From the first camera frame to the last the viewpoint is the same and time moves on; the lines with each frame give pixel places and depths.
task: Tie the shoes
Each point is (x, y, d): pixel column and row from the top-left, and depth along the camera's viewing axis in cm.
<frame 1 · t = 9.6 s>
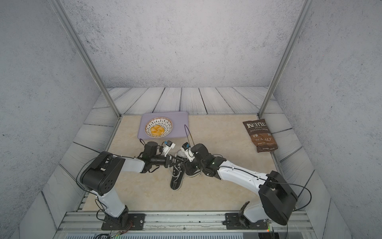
left hand: (181, 162, 87), fingers closed
right hand: (185, 162, 81), fingers open
left black canvas sneaker: (178, 175, 88), point 3 cm above the table
lavender tray: (180, 120, 119), on the table
patterned ceramic bowl: (166, 123, 117), point 2 cm above the table
yellow bread roll: (157, 130, 110), point 4 cm above the table
brown potato chips bag: (258, 130, 110), point 3 cm above the table

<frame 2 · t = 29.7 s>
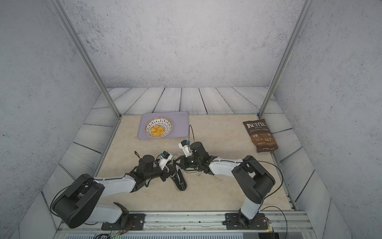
left hand: (176, 169, 85), fingers closed
right hand: (174, 162, 83), fingers closed
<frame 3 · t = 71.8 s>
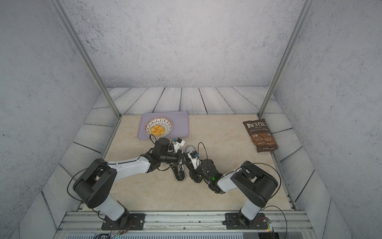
left hand: (194, 161, 79), fingers closed
right hand: (186, 163, 86), fingers closed
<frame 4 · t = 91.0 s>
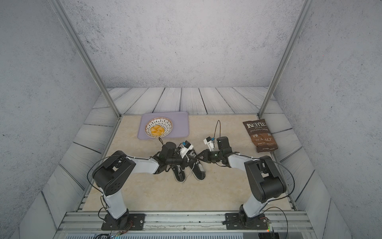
left hand: (197, 161, 86), fingers closed
right hand: (197, 157, 87), fingers closed
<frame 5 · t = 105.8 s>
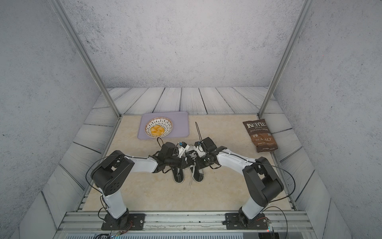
left hand: (194, 164, 87), fingers closed
right hand: (197, 164, 88), fingers closed
